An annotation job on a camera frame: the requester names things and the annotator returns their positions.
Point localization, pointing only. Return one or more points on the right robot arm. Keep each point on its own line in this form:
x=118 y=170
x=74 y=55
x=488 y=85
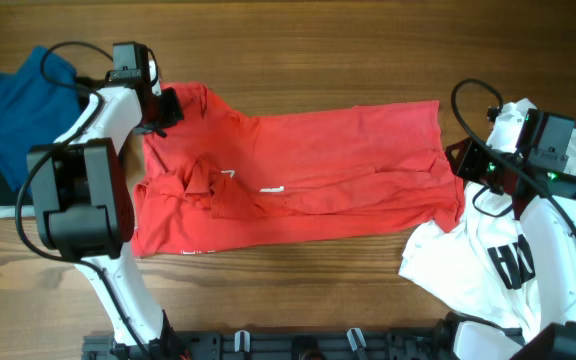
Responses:
x=543 y=197

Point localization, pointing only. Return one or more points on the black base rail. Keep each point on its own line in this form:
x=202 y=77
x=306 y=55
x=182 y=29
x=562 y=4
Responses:
x=441 y=342

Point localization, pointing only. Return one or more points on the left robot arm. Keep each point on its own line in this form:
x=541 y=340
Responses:
x=84 y=215

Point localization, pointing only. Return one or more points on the red printed t-shirt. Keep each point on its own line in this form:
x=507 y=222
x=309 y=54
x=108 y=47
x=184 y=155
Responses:
x=222 y=180

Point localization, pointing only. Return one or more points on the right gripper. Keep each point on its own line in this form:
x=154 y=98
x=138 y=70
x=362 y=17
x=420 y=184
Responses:
x=471 y=148

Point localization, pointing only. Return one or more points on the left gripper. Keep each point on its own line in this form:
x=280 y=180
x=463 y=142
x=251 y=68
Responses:
x=171 y=109

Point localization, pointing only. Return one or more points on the white t-shirt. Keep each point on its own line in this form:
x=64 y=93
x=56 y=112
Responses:
x=483 y=267

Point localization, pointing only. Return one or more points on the blue folded shirt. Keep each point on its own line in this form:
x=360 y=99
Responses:
x=37 y=105

